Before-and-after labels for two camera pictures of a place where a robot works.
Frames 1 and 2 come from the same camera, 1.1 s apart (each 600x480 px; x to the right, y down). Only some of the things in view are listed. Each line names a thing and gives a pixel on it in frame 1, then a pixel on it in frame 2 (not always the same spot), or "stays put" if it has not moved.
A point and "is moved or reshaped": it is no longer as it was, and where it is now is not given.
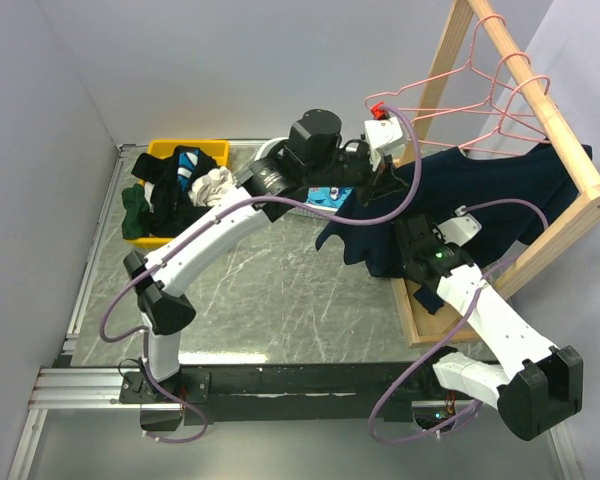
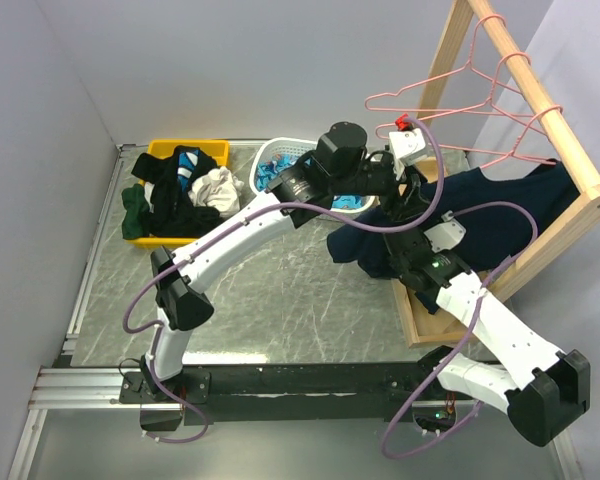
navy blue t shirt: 514,192 is moved or reshaped
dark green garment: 136,222 stays put
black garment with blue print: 173,178 stays put
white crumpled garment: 208,188 stays put
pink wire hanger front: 468,144 -> 523,157
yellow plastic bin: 219,149 stays put
